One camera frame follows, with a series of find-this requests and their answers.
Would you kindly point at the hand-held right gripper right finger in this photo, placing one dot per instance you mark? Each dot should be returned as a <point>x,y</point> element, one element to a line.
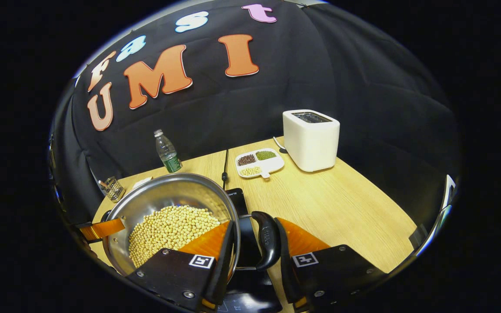
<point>286,269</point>

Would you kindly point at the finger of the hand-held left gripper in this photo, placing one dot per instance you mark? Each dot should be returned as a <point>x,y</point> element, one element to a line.
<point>102,229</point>

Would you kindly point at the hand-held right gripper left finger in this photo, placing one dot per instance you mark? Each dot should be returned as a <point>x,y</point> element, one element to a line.
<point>222,278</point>

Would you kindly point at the black induction cooktop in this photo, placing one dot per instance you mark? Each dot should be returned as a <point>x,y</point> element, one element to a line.
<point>250,291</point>

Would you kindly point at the brown stick in holder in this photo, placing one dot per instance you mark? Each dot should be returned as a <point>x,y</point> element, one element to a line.
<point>102,183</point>

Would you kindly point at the small white plate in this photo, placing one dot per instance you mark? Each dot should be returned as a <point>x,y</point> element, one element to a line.
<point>142,182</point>

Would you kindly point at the pile of yellow soybeans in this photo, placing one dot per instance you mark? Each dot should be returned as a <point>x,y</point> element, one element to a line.
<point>168,230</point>

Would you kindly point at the clear plastic water bottle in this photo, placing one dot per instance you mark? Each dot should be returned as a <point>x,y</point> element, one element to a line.
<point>168,152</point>

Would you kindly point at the white divided dish with beans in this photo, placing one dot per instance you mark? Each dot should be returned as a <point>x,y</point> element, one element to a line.
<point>272,164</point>

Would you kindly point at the white toaster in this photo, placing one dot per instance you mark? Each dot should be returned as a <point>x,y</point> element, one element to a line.
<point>311,143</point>

